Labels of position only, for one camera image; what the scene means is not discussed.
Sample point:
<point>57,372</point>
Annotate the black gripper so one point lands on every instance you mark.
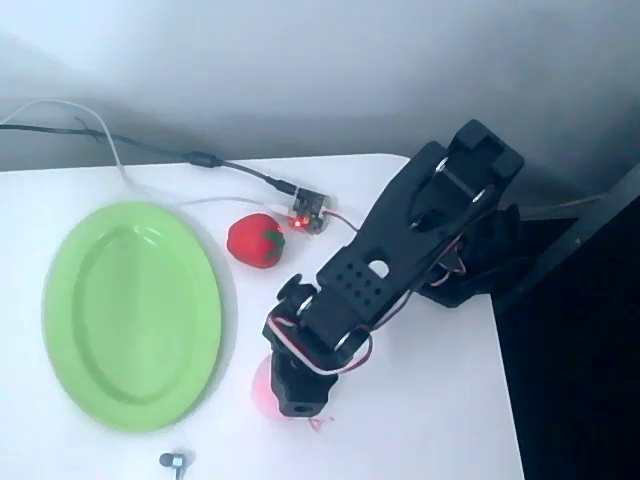
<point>299,397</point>

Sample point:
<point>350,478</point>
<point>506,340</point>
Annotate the pink plush peach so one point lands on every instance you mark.
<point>261,390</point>

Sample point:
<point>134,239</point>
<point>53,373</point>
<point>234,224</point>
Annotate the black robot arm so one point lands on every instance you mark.
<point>390,235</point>

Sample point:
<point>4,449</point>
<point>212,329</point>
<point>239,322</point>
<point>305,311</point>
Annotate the green oval plate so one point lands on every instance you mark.
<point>130,320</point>

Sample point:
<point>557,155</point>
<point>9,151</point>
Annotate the grey metal earphone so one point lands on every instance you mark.
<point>172,460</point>

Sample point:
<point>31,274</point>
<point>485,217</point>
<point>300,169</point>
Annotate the red plush strawberry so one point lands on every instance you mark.
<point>250,242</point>

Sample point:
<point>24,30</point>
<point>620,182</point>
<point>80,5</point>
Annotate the small controller circuit board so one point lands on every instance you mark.
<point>310,205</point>

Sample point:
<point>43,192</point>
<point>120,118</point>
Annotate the dark furniture panel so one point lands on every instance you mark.
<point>575,375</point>

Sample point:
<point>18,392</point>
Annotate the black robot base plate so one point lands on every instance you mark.
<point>450,292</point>

